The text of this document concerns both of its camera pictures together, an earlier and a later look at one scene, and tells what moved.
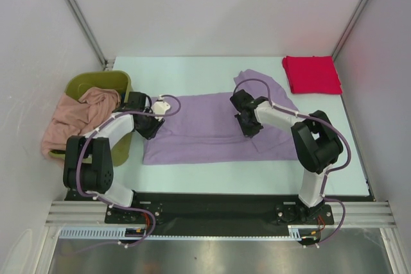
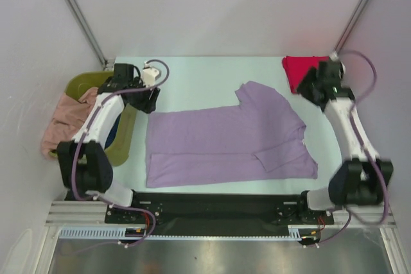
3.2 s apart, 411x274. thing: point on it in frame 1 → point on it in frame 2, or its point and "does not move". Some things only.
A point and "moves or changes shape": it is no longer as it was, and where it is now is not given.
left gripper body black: [150, 124] → [140, 99]
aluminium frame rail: [374, 213] does not move
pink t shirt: [74, 118] does not move
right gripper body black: [249, 128] → [307, 86]
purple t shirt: [204, 128] moves or changes shape
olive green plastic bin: [118, 81] does not move
